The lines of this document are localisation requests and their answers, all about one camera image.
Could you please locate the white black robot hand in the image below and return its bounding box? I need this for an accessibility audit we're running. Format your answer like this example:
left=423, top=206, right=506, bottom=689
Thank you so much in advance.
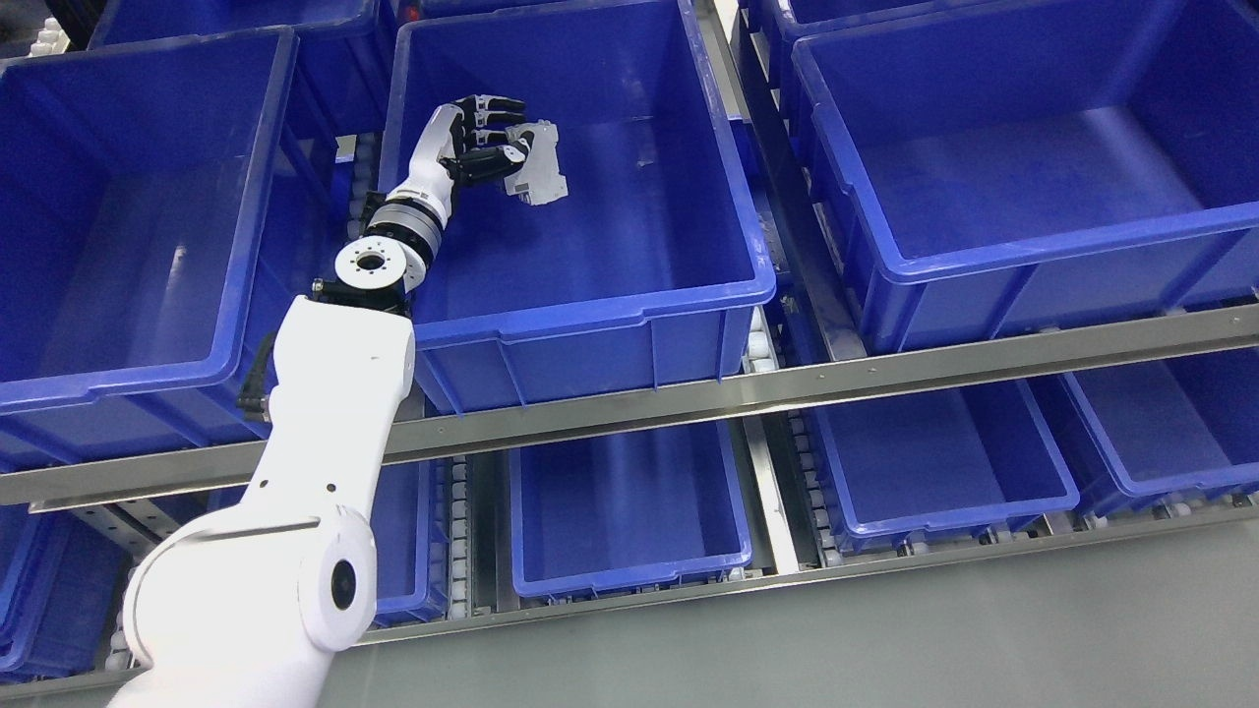
left=387, top=94, right=541, bottom=223

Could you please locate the white circuit breaker red switch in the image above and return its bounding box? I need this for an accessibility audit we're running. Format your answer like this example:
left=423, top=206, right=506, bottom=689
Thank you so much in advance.
left=504, top=121, right=570, bottom=207

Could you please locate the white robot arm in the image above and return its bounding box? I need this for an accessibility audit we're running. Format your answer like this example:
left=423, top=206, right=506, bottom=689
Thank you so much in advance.
left=110, top=296, right=415, bottom=707

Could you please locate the metal shelf rack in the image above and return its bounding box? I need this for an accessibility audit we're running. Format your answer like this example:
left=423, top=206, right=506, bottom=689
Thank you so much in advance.
left=0, top=0, right=1259, bottom=703

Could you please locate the blue bin top left rear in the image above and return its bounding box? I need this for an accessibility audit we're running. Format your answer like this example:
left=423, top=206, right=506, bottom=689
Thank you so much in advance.
left=86, top=1, right=399, bottom=136

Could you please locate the blue bin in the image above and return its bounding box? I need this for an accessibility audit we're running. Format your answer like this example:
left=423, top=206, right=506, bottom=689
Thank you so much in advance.
left=805, top=380, right=1080, bottom=553
left=1, top=28, right=337, bottom=472
left=738, top=0, right=995, bottom=89
left=792, top=1, right=1258, bottom=354
left=379, top=1, right=776, bottom=414
left=1027, top=349, right=1258, bottom=518
left=509, top=422, right=752, bottom=601
left=1, top=461, right=449, bottom=684
left=86, top=1, right=399, bottom=136

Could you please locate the blue bin centre upper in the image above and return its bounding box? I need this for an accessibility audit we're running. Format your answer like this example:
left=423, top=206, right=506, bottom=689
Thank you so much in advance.
left=379, top=1, right=776, bottom=414

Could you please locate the blue bin left upper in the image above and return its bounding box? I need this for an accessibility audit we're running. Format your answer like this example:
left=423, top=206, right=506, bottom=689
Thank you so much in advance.
left=1, top=28, right=337, bottom=472

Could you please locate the blue bin centre lower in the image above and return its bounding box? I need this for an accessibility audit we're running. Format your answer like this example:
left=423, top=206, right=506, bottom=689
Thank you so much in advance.
left=509, top=422, right=752, bottom=601

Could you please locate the blue bin right upper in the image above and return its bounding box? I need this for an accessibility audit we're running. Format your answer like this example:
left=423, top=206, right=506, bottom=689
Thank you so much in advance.
left=792, top=1, right=1258, bottom=354

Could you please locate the blue bin top right rear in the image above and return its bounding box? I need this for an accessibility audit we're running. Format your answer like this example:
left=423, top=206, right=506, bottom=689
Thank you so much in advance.
left=738, top=0, right=995, bottom=89

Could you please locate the blue bin left lower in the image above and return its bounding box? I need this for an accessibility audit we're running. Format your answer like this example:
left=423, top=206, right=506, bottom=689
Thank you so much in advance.
left=1, top=461, right=449, bottom=684

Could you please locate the blue bin far right lower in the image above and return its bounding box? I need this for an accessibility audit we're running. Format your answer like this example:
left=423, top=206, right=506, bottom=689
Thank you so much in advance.
left=1027, top=349, right=1258, bottom=518

